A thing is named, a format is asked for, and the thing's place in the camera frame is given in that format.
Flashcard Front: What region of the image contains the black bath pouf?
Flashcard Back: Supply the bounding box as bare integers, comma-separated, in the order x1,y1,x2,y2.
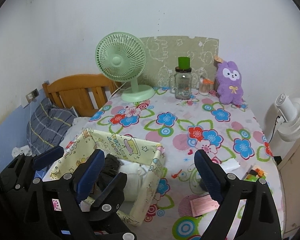
89,154,121,198

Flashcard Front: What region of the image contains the white towel with string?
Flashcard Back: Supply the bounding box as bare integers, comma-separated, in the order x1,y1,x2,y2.
119,161,149,202

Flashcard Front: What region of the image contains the pink wipes packet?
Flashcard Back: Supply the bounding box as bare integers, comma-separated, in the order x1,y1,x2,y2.
190,194,219,217

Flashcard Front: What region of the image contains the green orange tissue pack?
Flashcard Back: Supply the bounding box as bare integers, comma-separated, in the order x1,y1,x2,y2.
243,166,267,182

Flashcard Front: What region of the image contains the white clear plastic packet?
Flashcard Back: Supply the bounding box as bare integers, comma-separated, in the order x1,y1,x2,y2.
220,158,240,173

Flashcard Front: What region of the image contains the crumpled white cloth on bed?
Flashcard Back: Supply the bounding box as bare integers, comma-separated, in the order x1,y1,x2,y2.
12,145,32,158

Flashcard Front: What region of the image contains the grey plaid pillow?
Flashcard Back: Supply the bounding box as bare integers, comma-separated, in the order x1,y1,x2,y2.
26,98,77,155

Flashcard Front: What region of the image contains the floral tablecloth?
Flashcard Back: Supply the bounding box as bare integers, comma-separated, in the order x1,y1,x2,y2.
83,87,284,239

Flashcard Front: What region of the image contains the yellow cartoon fabric storage box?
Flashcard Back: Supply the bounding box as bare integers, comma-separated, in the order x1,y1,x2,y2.
44,128,165,226

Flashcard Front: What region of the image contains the wooden bed headboard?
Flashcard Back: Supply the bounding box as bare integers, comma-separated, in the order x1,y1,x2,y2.
42,74,120,117

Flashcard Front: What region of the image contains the beige wardrobe door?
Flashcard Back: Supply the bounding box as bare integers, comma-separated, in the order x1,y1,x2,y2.
279,139,300,237

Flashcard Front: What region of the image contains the toothpick jar orange lid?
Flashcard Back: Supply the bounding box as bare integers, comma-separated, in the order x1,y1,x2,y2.
198,76,214,95

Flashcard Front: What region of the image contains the white standing fan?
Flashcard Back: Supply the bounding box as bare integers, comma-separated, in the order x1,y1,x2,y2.
267,93,300,142

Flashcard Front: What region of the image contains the glass jar with green cup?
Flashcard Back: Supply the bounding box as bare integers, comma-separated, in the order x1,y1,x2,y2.
169,57,192,100

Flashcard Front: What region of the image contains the purple plush bunny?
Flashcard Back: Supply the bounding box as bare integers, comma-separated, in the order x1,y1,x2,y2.
216,60,243,106

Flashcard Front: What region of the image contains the green desk fan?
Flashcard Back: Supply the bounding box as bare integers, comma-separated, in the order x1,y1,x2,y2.
95,32,155,102

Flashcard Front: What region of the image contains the green patterned board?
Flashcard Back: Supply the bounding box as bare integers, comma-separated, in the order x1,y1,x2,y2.
138,36,219,88

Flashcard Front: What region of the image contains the wall power socket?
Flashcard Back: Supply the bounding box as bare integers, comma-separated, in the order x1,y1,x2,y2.
26,89,39,103

